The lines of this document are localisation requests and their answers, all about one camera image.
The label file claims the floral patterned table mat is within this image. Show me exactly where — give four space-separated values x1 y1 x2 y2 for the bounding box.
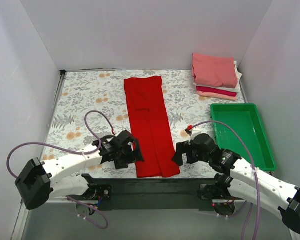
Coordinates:
36 69 250 179

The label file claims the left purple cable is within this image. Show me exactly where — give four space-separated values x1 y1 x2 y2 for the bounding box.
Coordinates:
7 110 116 230

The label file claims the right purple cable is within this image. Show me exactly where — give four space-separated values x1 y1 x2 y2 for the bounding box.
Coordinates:
186 120 262 240

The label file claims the light pink folded shirt bottom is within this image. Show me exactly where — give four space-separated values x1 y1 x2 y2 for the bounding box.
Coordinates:
196 91 237 101

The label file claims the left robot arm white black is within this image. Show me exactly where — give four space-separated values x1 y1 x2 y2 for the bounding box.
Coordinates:
15 130 144 210

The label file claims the green plastic tray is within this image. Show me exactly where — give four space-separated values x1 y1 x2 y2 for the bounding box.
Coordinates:
210 103 277 172

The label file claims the purple cable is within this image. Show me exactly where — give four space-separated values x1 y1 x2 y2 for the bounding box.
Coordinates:
186 120 262 240
7 110 116 230

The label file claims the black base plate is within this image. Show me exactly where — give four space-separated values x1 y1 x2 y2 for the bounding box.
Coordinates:
67 177 247 212

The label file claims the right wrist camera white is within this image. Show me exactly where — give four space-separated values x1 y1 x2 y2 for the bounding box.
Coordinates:
184 125 202 137

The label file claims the red t shirt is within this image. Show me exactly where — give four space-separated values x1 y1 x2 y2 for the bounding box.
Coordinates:
124 76 181 178

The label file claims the salmon pink folded shirt top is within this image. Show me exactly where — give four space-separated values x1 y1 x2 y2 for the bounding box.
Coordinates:
192 53 238 89

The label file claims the crimson folded shirt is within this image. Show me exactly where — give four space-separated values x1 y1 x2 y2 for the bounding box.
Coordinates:
196 86 238 97

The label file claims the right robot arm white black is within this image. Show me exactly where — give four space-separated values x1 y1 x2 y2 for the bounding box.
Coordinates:
172 133 300 235

